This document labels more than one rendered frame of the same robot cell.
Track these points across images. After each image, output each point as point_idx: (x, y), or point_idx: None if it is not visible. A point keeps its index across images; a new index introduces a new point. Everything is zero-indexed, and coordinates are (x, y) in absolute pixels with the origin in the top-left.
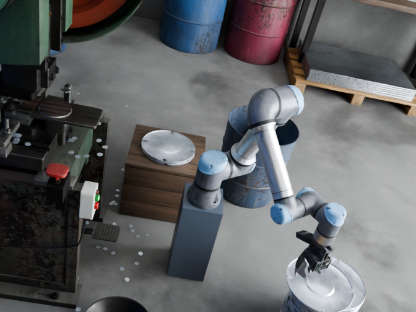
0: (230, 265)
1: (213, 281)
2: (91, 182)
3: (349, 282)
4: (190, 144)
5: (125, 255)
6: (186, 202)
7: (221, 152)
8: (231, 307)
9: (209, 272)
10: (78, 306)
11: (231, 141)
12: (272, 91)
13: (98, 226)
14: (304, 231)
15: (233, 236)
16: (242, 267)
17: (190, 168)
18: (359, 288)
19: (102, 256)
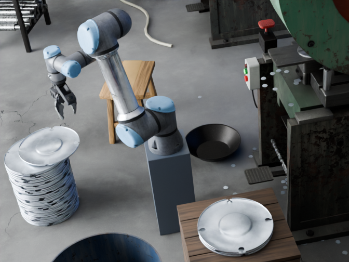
0: (129, 233)
1: (145, 212)
2: (253, 64)
3: (19, 154)
4: (209, 240)
5: None
6: (181, 134)
7: (152, 106)
8: (123, 197)
9: (150, 219)
10: (252, 158)
11: (151, 261)
12: (111, 10)
13: (269, 176)
14: (69, 96)
15: None
16: None
17: (195, 211)
18: (10, 156)
19: None
